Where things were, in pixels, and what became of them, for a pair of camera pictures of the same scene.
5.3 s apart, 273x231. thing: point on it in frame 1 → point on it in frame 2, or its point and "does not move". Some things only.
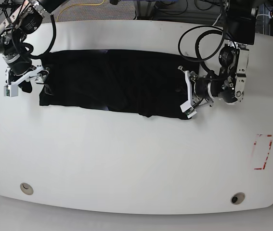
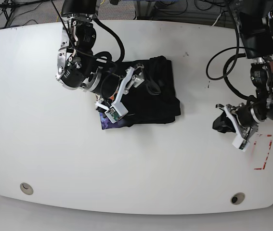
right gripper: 39,72 → 134,76
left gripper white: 188,107 → 230,123
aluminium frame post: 145,10 does not move
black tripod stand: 6,6 does not move
